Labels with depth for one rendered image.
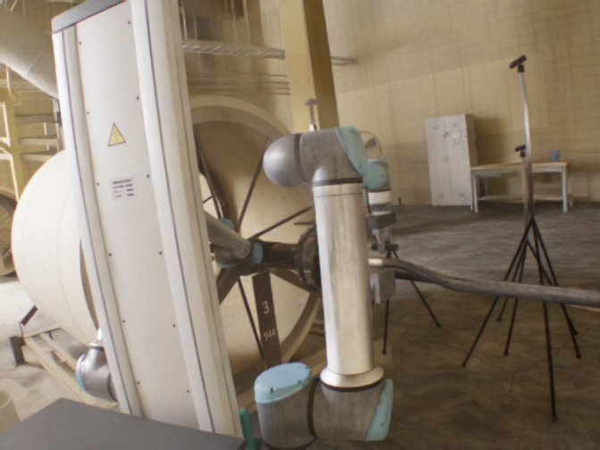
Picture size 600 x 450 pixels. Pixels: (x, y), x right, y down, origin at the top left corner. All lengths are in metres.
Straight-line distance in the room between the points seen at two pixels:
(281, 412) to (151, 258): 0.47
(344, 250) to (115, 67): 0.63
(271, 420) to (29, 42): 5.72
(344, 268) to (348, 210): 0.13
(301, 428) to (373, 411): 0.18
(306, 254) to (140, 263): 0.95
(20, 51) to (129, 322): 5.42
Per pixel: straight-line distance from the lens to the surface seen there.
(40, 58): 6.25
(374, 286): 1.72
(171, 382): 1.08
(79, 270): 2.02
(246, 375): 2.60
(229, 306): 3.44
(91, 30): 1.08
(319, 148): 0.95
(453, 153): 9.22
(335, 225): 0.94
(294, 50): 6.93
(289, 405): 1.08
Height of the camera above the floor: 1.35
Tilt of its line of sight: 9 degrees down
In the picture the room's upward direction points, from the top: 7 degrees counter-clockwise
